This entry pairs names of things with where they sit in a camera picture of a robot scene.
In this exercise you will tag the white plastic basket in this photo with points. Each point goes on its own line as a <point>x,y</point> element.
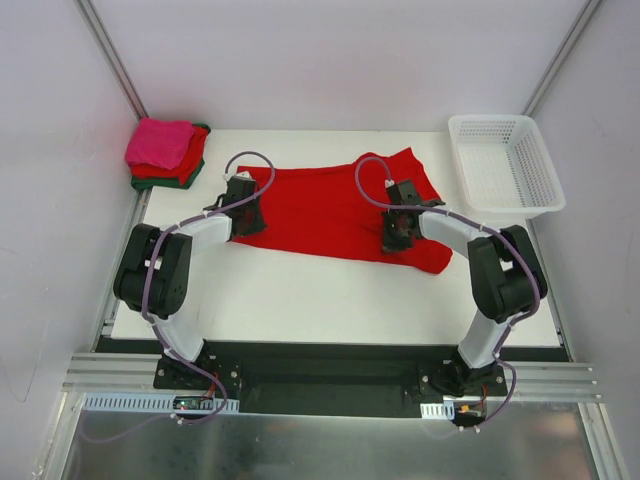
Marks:
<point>503,167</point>

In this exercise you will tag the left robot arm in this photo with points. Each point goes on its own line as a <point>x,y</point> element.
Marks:
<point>152,278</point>

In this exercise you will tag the red t shirt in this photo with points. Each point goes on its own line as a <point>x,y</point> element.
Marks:
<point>319,211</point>
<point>189,167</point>

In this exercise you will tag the folded pink t shirt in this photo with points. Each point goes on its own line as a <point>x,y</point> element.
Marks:
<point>157,143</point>

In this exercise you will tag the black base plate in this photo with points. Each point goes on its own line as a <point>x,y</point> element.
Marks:
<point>363,401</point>

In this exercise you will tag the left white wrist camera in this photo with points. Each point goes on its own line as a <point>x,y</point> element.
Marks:
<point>244,175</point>

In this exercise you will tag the grey cable duct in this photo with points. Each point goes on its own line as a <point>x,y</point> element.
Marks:
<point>438,411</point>
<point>158,403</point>

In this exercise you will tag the folded green t shirt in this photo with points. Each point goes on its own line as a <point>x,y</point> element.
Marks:
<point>142,185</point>

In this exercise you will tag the folded red t shirt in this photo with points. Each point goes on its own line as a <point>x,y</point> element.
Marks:
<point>189,167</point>

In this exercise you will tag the right grey cable duct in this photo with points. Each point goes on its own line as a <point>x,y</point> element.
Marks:
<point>438,411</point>

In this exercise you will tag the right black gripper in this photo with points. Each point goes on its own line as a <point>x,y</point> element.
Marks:
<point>396,232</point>

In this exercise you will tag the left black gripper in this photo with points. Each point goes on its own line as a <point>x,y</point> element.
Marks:
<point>249,220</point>

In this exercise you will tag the left grey cable duct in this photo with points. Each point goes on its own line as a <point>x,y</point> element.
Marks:
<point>158,403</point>

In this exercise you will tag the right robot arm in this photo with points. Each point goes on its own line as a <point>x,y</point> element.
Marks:
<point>507,282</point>

